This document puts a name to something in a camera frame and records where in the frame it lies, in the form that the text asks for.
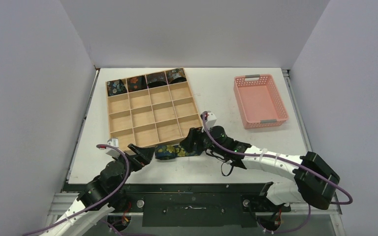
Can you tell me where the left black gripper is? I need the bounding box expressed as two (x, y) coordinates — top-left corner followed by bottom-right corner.
(113, 144), (156, 192)

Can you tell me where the blue yellow floral tie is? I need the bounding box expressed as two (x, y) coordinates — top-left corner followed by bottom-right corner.
(155, 145), (202, 161)

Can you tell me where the wooden compartment tray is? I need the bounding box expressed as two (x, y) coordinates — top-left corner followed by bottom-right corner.
(105, 68), (201, 151)

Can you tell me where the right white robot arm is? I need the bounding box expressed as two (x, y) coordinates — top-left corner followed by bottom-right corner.
(180, 126), (340, 211)

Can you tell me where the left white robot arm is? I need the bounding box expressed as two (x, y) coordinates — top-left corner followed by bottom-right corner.
(42, 144), (155, 236)

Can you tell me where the rolled brown patterned tie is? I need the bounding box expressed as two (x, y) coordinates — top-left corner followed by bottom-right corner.
(165, 68), (187, 84)

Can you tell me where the rolled orange floral tie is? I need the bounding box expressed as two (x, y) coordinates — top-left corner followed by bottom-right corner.
(126, 75), (147, 92)

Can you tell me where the rolled dark patterned tie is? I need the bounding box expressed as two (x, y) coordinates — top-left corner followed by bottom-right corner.
(146, 72), (167, 88)

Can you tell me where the rolled blue floral tie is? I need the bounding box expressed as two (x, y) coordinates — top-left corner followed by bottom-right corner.
(106, 79), (127, 97)

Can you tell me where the pink plastic basket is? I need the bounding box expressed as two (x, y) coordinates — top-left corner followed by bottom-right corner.
(234, 74), (289, 129)

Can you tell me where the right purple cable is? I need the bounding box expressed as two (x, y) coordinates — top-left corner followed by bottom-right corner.
(200, 112), (353, 205)

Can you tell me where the purple cable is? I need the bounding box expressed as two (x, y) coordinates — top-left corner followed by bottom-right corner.
(200, 112), (353, 205)
(23, 144), (130, 236)

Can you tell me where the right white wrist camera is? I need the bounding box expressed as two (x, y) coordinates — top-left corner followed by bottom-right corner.
(201, 111), (217, 129)

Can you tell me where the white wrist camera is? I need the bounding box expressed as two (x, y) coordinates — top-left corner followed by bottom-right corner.
(96, 138), (119, 150)
(201, 111), (217, 129)

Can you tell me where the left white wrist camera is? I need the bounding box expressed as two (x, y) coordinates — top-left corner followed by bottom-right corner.
(96, 138), (119, 150)

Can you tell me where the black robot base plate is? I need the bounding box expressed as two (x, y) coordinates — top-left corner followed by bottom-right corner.
(62, 182), (291, 229)

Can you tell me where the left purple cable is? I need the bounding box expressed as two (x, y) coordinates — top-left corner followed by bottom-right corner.
(23, 144), (130, 236)

